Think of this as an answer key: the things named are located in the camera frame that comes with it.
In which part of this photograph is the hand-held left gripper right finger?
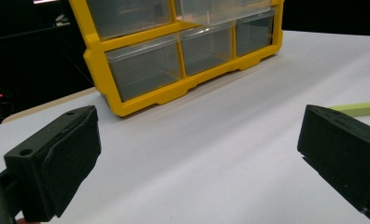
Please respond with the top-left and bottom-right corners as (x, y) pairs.
(296, 104), (370, 220)

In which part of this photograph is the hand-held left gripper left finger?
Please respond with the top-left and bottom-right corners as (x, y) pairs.
(4, 105), (103, 223)

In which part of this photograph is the light green plastic bar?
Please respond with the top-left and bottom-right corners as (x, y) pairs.
(329, 102), (370, 118)

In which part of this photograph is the yellow plastic drawer cabinet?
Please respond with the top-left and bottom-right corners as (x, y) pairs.
(68, 0), (285, 119)

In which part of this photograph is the metal stand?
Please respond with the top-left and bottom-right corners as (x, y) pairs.
(53, 12), (71, 28)

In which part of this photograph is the large clear plastic drawer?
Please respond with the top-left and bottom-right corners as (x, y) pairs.
(85, 0), (174, 41)

